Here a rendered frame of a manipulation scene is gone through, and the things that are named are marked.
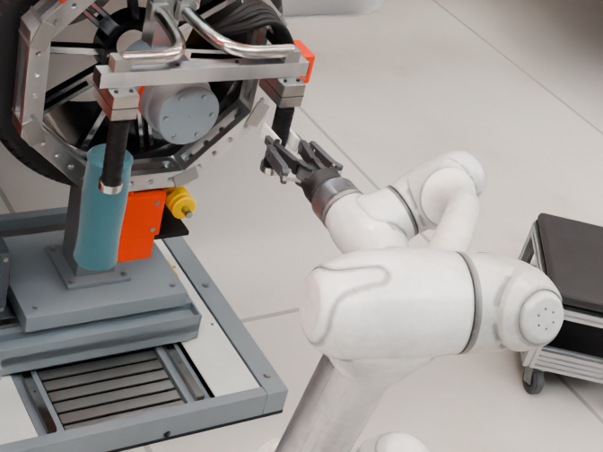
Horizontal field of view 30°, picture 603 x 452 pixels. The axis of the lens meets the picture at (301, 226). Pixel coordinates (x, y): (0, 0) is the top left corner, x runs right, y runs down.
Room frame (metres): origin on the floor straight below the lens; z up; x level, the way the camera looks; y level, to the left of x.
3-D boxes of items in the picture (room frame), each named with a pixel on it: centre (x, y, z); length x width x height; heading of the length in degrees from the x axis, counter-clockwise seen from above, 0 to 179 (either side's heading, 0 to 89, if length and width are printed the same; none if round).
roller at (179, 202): (2.15, 0.33, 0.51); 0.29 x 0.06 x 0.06; 38
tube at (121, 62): (1.84, 0.37, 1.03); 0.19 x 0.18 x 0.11; 38
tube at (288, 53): (1.96, 0.21, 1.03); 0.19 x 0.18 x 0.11; 38
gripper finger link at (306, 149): (1.85, 0.02, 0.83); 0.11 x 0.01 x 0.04; 27
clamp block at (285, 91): (1.94, 0.11, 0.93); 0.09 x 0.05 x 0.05; 38
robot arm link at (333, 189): (1.73, -0.05, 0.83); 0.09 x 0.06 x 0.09; 128
